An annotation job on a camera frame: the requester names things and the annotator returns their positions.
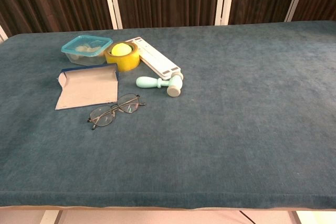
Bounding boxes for blue velvet table cloth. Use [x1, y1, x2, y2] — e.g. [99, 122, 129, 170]
[0, 20, 336, 210]

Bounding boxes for yellow-green ball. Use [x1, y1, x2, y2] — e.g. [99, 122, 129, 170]
[111, 43, 131, 57]

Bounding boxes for mint green toy hammer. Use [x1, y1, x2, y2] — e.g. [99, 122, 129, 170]
[135, 74, 183, 98]

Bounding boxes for clear container with blue lid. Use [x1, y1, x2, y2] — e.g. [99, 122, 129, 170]
[61, 35, 113, 66]

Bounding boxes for white folding stand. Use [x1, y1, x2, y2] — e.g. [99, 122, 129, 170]
[125, 37, 184, 80]

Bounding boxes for yellow packing tape roll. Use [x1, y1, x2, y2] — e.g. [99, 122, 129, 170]
[104, 40, 141, 72]

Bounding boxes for glasses case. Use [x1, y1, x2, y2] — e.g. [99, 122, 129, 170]
[54, 63, 119, 111]

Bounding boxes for wire-rimmed eyeglasses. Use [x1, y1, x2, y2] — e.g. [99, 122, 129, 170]
[87, 93, 146, 131]

